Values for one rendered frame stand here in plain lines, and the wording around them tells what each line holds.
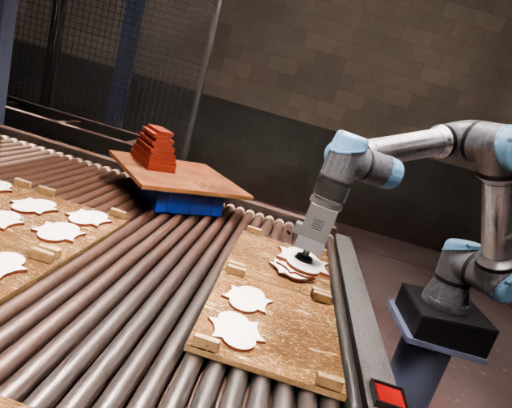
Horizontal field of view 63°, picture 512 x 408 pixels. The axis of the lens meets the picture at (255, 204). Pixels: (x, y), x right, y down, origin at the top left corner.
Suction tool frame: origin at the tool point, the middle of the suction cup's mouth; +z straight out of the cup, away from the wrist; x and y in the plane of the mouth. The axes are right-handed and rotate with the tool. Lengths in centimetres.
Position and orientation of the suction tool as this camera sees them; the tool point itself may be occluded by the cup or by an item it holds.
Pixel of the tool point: (301, 264)
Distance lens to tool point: 98.4
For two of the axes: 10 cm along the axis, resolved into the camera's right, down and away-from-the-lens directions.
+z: -3.3, 9.2, 2.3
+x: 9.2, 3.7, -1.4
